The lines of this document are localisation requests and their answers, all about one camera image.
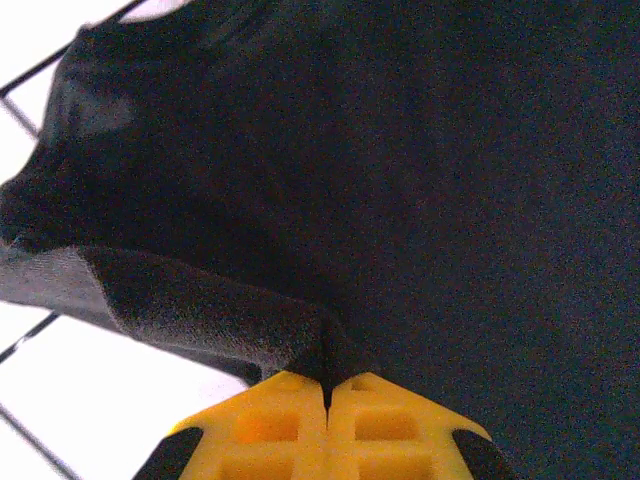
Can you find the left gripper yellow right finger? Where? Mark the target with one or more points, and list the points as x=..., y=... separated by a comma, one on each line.
x=400, y=440

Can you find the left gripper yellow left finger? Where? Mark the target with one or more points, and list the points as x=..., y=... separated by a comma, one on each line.
x=265, y=440

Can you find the black t-shirt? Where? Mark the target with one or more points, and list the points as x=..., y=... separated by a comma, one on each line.
x=350, y=175

